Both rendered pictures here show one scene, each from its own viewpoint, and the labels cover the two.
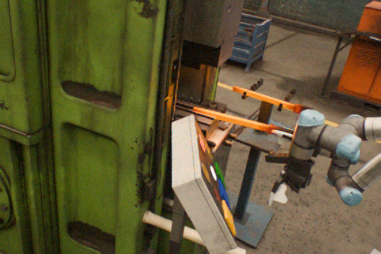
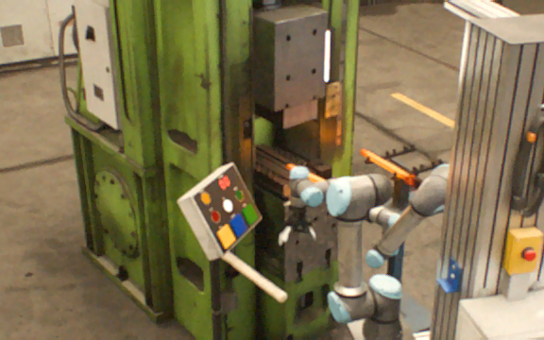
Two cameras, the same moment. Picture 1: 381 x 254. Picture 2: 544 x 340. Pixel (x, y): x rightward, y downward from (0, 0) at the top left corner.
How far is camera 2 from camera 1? 2.27 m
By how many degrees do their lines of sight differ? 30
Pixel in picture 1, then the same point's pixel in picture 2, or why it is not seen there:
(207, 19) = (267, 87)
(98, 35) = (188, 95)
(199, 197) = (192, 210)
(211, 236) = (205, 243)
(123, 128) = (199, 170)
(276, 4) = not seen: outside the picture
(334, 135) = (301, 186)
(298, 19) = not seen: outside the picture
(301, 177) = (297, 221)
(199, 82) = (314, 141)
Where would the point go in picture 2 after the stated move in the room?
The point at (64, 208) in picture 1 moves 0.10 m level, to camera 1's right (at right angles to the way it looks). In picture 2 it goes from (174, 241) to (188, 246)
